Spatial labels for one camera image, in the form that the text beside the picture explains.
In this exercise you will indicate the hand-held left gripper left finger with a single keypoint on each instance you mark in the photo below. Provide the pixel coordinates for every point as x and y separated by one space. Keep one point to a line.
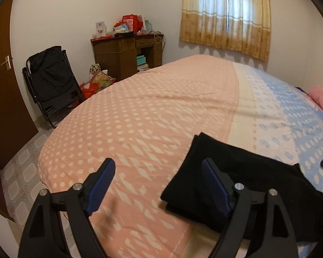
102 182

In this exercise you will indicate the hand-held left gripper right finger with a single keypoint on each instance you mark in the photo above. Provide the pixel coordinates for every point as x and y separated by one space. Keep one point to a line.
218 188

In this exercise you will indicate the black pants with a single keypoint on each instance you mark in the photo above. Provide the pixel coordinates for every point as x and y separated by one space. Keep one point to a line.
258 166

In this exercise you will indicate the bed with patterned sheet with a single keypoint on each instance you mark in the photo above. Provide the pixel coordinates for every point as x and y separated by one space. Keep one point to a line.
150 113

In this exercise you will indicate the red plastic bag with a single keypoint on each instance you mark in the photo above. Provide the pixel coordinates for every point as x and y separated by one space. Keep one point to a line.
89 90

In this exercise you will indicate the floral bag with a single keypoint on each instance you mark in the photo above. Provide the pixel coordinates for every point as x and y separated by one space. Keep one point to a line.
105 80

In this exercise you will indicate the checkered bag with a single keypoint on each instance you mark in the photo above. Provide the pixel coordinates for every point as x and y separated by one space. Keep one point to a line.
95 68

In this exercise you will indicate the black folding chair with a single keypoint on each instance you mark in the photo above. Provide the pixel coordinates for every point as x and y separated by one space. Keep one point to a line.
51 78

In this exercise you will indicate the brown wooden desk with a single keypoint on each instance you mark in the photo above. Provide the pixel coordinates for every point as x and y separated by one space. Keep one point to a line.
110 56

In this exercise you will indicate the teal box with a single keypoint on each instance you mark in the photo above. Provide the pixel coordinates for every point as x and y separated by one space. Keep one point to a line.
140 60

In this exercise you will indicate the brown wooden door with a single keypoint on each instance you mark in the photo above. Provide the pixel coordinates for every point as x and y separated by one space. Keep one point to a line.
0 99

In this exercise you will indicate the white picture box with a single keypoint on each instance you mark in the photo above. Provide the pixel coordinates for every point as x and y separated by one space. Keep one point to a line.
101 29

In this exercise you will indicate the blue and white box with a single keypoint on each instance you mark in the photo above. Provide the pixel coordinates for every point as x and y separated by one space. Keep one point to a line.
121 27

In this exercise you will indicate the beige patterned curtain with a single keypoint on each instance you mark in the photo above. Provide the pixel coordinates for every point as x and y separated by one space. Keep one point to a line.
204 32

